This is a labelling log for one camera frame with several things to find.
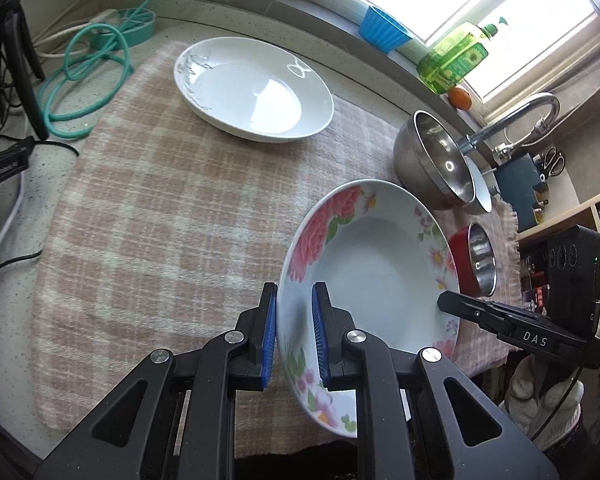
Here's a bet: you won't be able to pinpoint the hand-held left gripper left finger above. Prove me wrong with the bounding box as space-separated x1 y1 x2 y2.
32 282 281 480

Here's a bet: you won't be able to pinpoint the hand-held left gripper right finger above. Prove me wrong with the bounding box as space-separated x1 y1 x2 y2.
311 281 561 480

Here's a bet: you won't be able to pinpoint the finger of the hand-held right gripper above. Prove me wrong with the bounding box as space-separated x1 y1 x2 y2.
436 290 511 338

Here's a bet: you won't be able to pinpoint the floral print plate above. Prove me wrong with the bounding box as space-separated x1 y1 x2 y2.
276 180 462 440

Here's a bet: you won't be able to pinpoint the light blue bowl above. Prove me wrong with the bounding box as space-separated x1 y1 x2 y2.
464 156 496 215

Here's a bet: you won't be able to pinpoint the person's right hand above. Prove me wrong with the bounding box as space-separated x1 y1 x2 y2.
498 350 586 453

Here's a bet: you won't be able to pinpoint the wooden shelf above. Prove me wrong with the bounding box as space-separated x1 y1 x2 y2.
517 180 600 311

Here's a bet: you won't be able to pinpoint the red bowl with steel lining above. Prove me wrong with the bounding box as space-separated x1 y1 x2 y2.
448 221 498 298

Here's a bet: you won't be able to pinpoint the dark blue knife block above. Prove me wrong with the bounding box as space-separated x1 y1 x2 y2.
495 154 546 226

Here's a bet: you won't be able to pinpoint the scissors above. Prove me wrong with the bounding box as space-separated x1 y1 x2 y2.
542 146 566 177

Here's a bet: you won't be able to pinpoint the large steel bowl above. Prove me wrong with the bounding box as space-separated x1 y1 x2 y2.
393 109 477 211

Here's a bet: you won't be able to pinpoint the chrome faucet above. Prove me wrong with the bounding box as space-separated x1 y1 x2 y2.
457 92 562 166

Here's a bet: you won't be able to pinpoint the pink checked cloth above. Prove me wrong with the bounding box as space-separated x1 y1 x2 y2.
32 40 521 453

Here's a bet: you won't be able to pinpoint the orange fruit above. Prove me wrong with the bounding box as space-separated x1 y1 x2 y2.
448 85 473 110

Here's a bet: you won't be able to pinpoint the green dish soap bottle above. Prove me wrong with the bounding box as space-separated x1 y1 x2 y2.
416 17 513 95

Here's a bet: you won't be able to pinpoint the white plate with leaf print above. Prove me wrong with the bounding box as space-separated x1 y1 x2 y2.
173 36 335 143

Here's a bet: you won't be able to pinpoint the blue ribbed cup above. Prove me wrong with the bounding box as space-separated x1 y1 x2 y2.
358 5 413 54

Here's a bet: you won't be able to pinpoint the black power adapter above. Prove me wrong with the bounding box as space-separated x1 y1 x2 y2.
0 136 36 193

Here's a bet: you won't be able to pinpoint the black tripod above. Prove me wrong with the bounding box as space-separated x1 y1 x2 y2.
0 0 51 141

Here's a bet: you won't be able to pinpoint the black cable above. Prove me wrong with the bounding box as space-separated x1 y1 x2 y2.
0 250 42 311

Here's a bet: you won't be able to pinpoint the teal hose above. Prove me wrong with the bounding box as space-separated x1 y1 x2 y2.
36 0 196 138

